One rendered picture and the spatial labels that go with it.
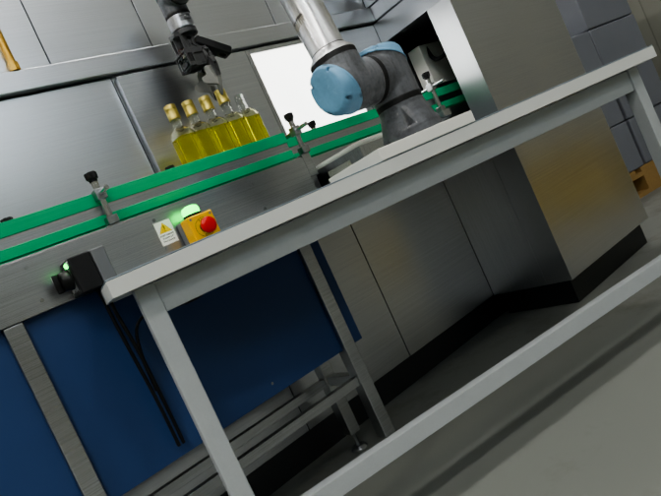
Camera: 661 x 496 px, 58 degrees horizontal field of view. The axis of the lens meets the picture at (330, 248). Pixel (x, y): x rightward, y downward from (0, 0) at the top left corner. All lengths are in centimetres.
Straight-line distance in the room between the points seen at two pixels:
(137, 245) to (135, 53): 73
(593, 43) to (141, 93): 302
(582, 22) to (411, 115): 290
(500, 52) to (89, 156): 153
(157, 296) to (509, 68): 172
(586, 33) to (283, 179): 285
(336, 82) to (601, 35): 310
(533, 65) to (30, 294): 201
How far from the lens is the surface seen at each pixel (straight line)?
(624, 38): 444
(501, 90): 239
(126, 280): 113
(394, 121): 145
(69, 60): 195
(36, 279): 141
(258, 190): 164
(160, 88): 196
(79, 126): 187
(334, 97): 137
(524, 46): 263
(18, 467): 141
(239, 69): 212
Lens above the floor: 69
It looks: 3 degrees down
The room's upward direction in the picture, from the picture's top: 25 degrees counter-clockwise
